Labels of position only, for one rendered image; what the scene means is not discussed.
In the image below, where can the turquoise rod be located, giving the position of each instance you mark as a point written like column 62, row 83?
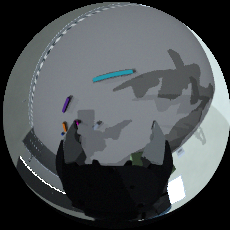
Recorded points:
column 112, row 75

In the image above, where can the grey rod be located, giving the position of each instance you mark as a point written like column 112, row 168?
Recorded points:
column 95, row 126

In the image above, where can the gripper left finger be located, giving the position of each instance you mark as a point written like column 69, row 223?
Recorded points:
column 70, row 154

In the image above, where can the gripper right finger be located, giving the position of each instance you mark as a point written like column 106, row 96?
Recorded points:
column 157, row 157

